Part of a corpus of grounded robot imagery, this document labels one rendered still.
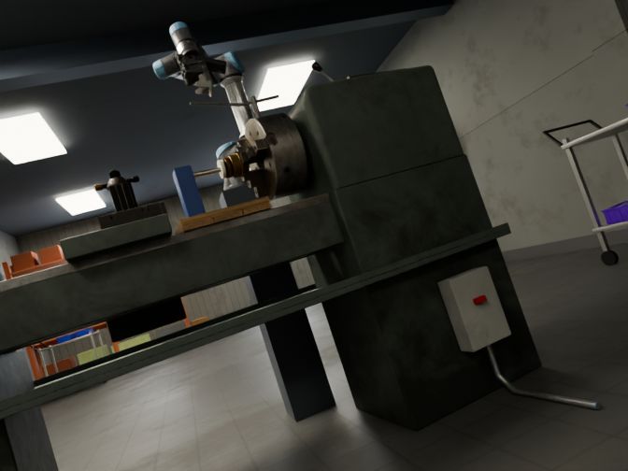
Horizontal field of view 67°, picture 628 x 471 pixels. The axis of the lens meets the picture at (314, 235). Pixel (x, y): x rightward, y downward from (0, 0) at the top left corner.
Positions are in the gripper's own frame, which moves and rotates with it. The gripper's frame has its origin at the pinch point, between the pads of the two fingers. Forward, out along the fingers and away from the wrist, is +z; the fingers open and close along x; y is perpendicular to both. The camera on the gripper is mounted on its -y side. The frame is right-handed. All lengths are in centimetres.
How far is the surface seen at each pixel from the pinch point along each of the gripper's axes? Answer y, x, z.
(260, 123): -11.1, 1.3, 18.6
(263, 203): -1.2, -2.8, 47.8
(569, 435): -46, 14, 147
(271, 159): -10.8, -2.7, 31.7
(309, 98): -28.3, 11.0, 19.6
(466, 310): -56, -10, 105
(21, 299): 74, -7, 56
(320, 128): -28.3, 7.3, 30.3
